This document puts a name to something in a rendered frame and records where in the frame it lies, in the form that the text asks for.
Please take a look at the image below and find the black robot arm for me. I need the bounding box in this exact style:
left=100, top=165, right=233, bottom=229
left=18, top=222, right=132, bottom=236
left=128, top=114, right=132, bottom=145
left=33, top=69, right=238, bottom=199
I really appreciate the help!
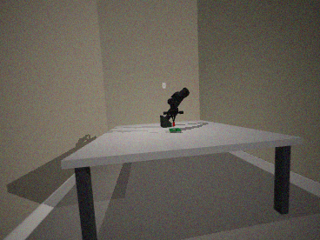
left=165, top=87, right=190, bottom=120

